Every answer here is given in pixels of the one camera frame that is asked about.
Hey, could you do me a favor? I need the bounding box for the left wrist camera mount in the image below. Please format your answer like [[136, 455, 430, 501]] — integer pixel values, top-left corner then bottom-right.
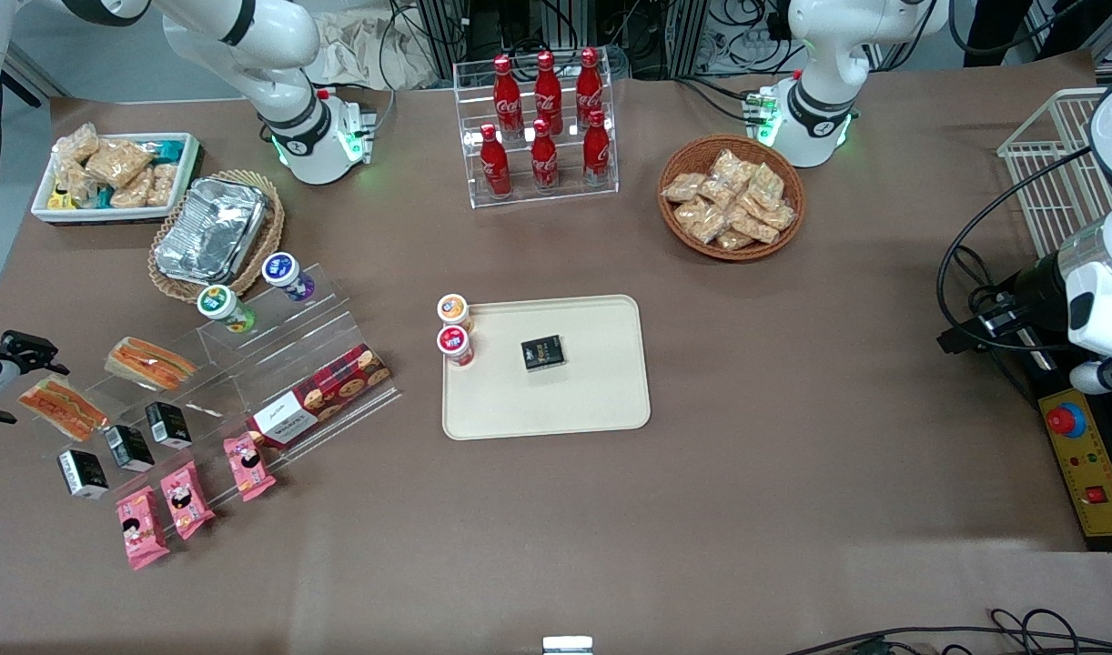
[[936, 303, 1041, 356]]

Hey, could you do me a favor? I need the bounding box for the round brown wicker basket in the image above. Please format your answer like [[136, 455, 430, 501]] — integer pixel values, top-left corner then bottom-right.
[[658, 135, 807, 263]]

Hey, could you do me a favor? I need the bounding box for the black power cable with plug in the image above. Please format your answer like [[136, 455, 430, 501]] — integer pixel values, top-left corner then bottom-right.
[[952, 244, 1016, 315]]

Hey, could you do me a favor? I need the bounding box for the orange lid cup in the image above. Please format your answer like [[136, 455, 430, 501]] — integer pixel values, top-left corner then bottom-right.
[[436, 293, 473, 333]]

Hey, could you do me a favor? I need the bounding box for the green lid cup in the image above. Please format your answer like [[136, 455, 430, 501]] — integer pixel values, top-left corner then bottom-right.
[[197, 284, 258, 335]]

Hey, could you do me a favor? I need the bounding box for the clear acrylic tiered stand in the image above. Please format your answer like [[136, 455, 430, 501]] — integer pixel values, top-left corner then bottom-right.
[[30, 262, 404, 474]]

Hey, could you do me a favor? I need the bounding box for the triangle sandwich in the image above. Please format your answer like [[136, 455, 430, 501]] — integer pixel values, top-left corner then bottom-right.
[[104, 337, 198, 392], [17, 375, 111, 444]]

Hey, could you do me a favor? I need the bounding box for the black cable bundle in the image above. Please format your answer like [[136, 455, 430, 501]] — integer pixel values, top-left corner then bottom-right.
[[783, 608, 1112, 655]]

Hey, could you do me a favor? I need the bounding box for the black control box base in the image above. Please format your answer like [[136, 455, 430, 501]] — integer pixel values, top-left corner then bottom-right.
[[1002, 341, 1112, 553]]

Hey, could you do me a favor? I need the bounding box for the red cookie box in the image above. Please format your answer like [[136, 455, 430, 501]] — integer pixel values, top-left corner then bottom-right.
[[247, 344, 391, 448]]

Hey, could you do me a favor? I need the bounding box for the small black carton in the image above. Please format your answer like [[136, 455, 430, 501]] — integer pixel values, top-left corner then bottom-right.
[[145, 401, 193, 450], [521, 336, 567, 372], [56, 449, 110, 500], [104, 424, 156, 473]]

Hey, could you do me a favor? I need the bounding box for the cream plastic tray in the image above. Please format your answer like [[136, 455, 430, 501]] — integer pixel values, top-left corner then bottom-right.
[[441, 294, 652, 442]]

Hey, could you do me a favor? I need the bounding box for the red emergency stop button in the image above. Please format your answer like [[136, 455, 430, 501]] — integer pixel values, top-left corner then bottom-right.
[[1046, 400, 1087, 439]]

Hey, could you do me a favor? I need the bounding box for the red cola bottle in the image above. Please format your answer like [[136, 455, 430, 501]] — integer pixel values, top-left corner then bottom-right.
[[492, 55, 523, 137], [533, 50, 563, 133], [480, 123, 511, 198], [530, 118, 560, 192], [576, 47, 605, 128], [581, 109, 612, 187]]

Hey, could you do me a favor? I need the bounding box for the flat oval wicker basket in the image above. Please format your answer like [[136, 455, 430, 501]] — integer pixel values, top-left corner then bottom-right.
[[147, 169, 286, 304]]

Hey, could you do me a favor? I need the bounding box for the crumpled white plastic sheet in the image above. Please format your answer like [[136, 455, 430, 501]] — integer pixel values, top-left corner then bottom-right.
[[315, 9, 448, 90]]

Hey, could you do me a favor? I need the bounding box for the clear acrylic bottle rack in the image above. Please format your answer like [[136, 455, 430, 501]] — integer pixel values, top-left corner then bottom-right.
[[453, 47, 619, 210]]

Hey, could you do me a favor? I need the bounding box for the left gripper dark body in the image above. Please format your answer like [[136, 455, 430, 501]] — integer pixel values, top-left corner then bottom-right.
[[1015, 253, 1071, 322]]

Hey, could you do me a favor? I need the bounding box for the red lid cup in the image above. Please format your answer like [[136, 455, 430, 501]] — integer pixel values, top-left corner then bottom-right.
[[437, 325, 476, 368]]

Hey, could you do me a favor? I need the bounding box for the aluminium foil container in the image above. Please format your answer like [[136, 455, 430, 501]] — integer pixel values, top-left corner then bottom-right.
[[154, 177, 268, 286]]

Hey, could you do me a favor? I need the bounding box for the yellow control box panel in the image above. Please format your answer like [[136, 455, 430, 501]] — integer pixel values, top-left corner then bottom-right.
[[1036, 387, 1112, 539]]

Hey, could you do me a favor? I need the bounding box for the pink snack packet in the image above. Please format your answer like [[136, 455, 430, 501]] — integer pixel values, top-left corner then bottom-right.
[[116, 486, 171, 571], [223, 433, 277, 503], [160, 460, 217, 541]]

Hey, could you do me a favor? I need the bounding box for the aluminium frame equipment rack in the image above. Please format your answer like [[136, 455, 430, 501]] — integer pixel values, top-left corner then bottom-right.
[[388, 0, 794, 83]]

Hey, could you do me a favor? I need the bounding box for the blue lid purple cup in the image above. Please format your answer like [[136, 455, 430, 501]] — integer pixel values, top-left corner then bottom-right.
[[261, 252, 317, 303]]

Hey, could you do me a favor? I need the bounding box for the white rectangular bin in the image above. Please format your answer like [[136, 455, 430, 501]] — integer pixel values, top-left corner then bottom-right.
[[31, 132, 202, 226]]

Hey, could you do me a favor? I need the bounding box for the white wire basket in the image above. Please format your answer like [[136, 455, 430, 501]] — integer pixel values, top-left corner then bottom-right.
[[996, 87, 1112, 260]]

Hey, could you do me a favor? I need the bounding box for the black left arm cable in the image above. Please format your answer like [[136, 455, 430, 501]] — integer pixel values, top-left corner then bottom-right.
[[936, 146, 1098, 356]]

